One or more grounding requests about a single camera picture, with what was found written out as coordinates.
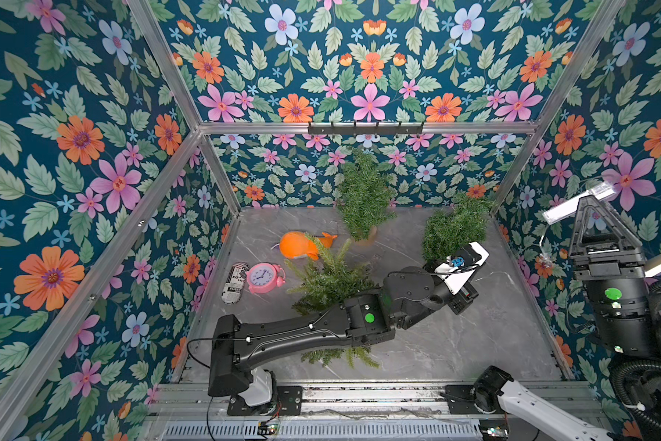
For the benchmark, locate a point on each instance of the pink alarm clock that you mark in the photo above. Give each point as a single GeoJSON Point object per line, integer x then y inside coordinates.
{"type": "Point", "coordinates": [265, 277]}

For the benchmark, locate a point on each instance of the dark green tree back centre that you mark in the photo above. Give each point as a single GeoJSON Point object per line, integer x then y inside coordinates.
{"type": "Point", "coordinates": [365, 198]}

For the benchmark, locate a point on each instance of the dark green tree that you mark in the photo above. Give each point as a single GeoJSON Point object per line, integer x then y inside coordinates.
{"type": "Point", "coordinates": [448, 231]}
{"type": "Point", "coordinates": [365, 198]}

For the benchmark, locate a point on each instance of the dark green tree back right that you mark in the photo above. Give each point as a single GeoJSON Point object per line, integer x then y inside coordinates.
{"type": "Point", "coordinates": [448, 231]}

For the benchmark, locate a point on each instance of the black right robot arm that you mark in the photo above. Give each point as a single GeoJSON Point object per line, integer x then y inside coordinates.
{"type": "Point", "coordinates": [623, 288]}

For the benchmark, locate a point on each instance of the light green fern christmas tree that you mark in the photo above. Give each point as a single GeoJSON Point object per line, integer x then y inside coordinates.
{"type": "Point", "coordinates": [328, 282]}

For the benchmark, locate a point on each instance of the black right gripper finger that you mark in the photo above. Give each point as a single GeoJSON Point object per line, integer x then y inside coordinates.
{"type": "Point", "coordinates": [609, 230]}
{"type": "Point", "coordinates": [578, 226]}

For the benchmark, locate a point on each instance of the black hook rail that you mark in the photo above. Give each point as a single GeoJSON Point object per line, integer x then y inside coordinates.
{"type": "Point", "coordinates": [371, 128]}

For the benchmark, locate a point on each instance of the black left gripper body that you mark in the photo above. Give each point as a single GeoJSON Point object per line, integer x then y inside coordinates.
{"type": "Point", "coordinates": [462, 289]}

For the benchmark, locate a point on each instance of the thin wire string light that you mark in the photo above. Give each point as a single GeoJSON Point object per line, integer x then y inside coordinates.
{"type": "Point", "coordinates": [539, 259]}

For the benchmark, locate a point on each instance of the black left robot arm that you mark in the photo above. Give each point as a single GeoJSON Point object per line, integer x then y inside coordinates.
{"type": "Point", "coordinates": [407, 297]}

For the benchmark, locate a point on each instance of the orange plush toy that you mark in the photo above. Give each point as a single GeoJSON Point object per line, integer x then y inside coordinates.
{"type": "Point", "coordinates": [296, 245]}

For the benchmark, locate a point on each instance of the clear battery box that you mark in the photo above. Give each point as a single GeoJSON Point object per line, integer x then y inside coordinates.
{"type": "Point", "coordinates": [602, 191]}

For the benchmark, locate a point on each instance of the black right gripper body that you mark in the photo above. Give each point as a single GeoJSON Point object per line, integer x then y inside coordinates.
{"type": "Point", "coordinates": [607, 258]}

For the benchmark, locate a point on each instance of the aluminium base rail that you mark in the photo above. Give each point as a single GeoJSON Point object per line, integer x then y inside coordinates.
{"type": "Point", "coordinates": [338, 410]}

